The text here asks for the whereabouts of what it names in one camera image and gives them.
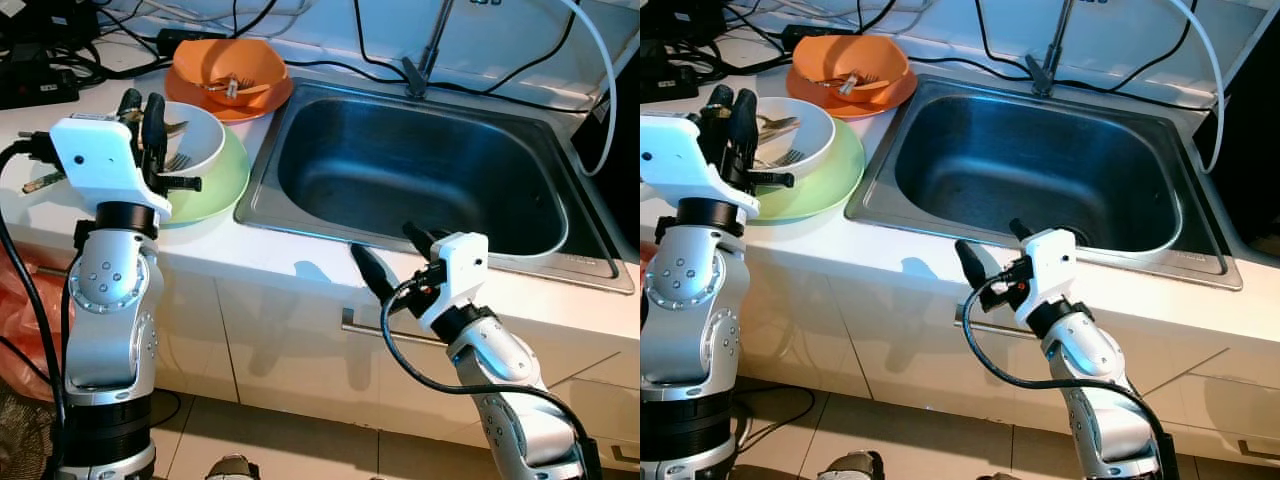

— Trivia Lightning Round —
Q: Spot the white bowl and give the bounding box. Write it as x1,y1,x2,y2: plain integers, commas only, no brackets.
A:
150,100,228,179
745,96,837,174

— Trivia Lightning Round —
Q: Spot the white kitchen base cabinet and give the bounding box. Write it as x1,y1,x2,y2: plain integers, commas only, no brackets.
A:
0,235,641,471
740,235,1280,471

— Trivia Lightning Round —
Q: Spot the black power strip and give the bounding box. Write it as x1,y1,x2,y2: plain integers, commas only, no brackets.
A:
640,62,691,101
0,65,81,111

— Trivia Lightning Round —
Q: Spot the stainless steel sink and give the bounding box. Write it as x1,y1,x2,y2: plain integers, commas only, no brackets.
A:
845,72,1244,292
234,78,637,296

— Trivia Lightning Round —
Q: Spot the light green plate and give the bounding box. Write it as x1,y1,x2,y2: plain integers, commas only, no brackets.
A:
158,125,252,227
742,117,867,224

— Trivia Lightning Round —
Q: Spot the orange plastic bowl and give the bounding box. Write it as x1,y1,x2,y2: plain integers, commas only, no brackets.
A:
170,38,289,107
793,34,911,104

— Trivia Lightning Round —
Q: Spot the small metal utensil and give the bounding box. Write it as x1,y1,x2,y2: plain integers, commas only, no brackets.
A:
198,73,257,100
815,70,881,98

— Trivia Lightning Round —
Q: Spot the black power adapter brick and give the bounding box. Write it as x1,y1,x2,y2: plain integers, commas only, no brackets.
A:
780,24,851,51
157,27,227,56

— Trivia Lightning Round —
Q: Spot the black electronic box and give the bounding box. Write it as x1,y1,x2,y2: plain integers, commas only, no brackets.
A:
640,0,726,46
0,0,101,53

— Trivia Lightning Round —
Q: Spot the orange plastic plate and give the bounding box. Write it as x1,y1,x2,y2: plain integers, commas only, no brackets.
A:
164,72,295,124
786,68,919,122

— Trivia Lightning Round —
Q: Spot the dark metal faucet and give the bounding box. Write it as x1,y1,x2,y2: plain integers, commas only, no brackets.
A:
402,0,457,99
1026,0,1078,99

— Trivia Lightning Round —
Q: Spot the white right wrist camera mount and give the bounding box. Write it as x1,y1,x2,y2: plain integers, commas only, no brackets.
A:
418,232,489,331
1012,228,1078,326

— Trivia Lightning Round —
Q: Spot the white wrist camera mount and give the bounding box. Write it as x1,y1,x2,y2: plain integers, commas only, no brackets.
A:
418,232,489,331
1012,228,1078,326
48,113,173,217
640,112,761,219

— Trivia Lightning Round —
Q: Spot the metal cabinet door handle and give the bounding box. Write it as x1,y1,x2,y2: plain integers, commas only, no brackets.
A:
341,307,448,347
954,303,1041,341

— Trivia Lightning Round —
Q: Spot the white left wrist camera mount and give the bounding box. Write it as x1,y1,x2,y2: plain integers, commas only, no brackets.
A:
48,113,173,217
640,112,761,219

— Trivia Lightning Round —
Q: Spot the white hose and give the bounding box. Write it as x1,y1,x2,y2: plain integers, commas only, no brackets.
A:
1165,0,1227,174
558,0,619,179

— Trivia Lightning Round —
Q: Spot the black hanging wall cable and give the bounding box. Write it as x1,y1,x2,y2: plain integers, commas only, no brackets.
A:
972,0,1031,83
350,0,411,86

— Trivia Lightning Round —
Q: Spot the wire fan grille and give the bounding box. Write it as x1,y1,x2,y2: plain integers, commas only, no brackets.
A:
0,380,63,480

